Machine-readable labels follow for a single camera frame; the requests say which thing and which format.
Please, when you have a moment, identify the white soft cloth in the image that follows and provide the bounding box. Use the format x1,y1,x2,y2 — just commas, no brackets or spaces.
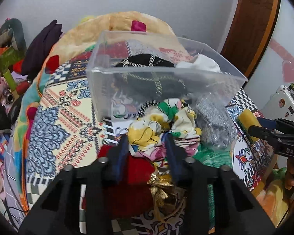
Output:
176,54,221,73

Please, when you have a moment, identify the green teal plush toy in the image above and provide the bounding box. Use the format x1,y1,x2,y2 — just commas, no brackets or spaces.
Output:
0,18,27,53

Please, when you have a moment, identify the patterned colourful bedsheet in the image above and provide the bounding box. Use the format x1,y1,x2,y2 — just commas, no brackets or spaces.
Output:
5,46,272,234

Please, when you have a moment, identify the yellow green sponge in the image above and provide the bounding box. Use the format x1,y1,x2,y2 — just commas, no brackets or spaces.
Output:
237,109,262,144

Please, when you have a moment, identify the dark purple garment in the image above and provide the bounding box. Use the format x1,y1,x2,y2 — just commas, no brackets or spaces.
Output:
21,20,63,79

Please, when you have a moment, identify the brown wooden door frame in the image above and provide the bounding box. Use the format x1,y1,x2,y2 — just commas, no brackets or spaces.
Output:
221,0,281,79

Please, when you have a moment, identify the grey fabric in plastic bag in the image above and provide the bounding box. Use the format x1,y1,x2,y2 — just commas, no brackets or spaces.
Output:
195,93,237,150

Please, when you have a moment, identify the beige plush blanket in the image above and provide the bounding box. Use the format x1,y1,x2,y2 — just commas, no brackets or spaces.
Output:
47,11,174,64

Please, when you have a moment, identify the clear plastic storage bin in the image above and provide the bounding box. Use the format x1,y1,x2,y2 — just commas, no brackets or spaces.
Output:
86,30,247,120

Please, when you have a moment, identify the person's right hand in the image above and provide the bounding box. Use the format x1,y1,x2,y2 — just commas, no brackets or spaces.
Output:
284,158,294,190

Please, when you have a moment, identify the green knitted cloth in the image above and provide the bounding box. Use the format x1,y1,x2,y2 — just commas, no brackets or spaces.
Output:
193,144,233,228

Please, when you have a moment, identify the floral fabric scrunchie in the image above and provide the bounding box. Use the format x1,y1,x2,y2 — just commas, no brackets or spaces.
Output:
127,98,202,168

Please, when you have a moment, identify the pink bunny toy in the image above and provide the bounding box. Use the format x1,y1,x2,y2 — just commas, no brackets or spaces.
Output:
0,72,14,104

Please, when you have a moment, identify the white stickered case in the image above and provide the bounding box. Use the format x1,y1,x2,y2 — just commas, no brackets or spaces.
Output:
261,83,294,121

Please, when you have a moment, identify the red velvet pouch gold bow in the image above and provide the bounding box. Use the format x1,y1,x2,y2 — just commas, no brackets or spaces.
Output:
103,154,184,221

